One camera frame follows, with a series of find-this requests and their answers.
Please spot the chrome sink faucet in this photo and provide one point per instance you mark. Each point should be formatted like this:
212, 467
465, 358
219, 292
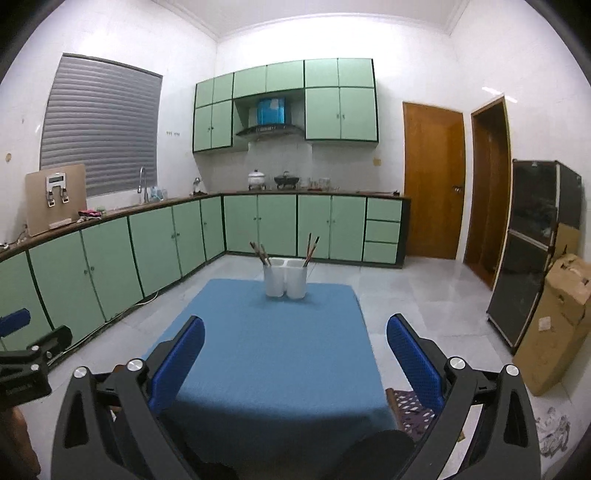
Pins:
142, 187

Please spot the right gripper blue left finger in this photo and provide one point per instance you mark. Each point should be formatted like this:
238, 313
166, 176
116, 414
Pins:
170, 362

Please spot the wooden door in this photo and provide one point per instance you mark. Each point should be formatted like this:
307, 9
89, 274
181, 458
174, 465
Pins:
435, 170

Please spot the grey window blind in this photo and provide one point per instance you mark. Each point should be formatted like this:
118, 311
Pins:
104, 115

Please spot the wall water dispenser board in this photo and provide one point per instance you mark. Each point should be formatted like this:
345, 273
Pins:
54, 197

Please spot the white holder cup right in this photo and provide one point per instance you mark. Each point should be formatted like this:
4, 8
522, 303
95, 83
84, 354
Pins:
296, 278

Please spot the range hood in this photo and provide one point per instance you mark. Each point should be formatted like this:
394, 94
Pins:
269, 117

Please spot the open wooden doorway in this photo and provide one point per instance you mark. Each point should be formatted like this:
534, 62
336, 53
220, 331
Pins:
491, 190

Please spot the black wok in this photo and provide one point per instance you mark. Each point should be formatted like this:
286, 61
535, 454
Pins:
286, 181

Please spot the green upper kitchen cabinets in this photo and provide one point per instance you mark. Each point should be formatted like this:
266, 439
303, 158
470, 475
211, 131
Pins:
319, 100

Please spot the black chopstick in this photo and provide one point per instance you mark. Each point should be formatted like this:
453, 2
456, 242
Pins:
255, 248
307, 249

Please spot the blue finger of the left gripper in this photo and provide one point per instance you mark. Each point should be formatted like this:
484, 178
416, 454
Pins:
52, 344
13, 322

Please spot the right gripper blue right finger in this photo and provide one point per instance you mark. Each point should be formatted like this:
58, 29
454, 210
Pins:
422, 371

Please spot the blue table cloth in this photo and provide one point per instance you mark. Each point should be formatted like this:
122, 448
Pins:
279, 384

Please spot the green kitchen cabinets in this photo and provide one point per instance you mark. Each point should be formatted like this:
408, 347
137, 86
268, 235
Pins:
89, 274
319, 100

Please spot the bamboo chopstick red striped handle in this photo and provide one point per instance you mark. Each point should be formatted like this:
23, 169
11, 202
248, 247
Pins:
311, 251

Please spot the patterned seat cushion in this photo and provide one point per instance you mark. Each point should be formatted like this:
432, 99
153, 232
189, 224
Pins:
412, 417

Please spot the black glass cabinet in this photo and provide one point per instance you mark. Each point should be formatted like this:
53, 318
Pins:
544, 224

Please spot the white holder cup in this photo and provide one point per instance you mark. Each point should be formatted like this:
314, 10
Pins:
296, 278
274, 275

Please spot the white cooking pot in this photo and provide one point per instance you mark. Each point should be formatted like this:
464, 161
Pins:
256, 180

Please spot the white holder cup left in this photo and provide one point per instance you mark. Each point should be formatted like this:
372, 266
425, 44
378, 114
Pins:
274, 275

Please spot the green lower kitchen cabinets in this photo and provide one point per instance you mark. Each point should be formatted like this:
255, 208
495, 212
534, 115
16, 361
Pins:
89, 274

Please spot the cardboard box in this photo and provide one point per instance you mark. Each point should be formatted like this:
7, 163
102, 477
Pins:
559, 326

